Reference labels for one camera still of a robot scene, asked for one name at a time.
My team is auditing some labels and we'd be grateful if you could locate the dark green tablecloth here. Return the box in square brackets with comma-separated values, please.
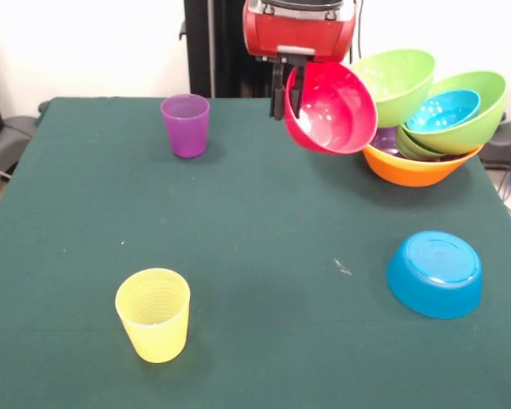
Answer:
[0, 96, 511, 409]

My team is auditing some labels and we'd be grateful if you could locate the purple cup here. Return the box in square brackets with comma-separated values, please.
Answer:
[160, 93, 210, 158]

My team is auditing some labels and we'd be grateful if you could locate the red bowl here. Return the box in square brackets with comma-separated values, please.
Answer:
[284, 61, 379, 155]

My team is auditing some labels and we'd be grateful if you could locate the large orange bowl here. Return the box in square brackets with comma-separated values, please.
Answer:
[361, 142, 485, 187]

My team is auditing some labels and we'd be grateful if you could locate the small green bowl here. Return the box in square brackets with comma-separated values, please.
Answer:
[394, 125, 447, 161]

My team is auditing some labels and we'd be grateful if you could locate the small light blue bowl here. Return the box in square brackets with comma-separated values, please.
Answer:
[404, 89, 482, 132]

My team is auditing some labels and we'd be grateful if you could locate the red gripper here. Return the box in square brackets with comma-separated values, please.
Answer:
[243, 0, 358, 121]

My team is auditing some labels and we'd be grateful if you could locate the blue bowl with ribbed bottom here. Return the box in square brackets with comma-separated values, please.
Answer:
[386, 230, 484, 320]

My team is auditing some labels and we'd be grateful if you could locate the black hanging cable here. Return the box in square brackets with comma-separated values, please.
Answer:
[347, 0, 367, 63]

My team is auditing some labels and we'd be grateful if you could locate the yellow ribbed cup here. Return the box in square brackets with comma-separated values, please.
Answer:
[115, 268, 192, 364]

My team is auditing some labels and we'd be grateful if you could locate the grey chair base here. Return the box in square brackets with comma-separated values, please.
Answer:
[0, 114, 39, 182]

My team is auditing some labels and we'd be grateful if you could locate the purple bowl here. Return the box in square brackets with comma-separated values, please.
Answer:
[368, 126, 463, 162]

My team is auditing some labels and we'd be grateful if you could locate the large green bowl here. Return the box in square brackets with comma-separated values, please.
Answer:
[402, 71, 508, 155]
[348, 49, 436, 129]

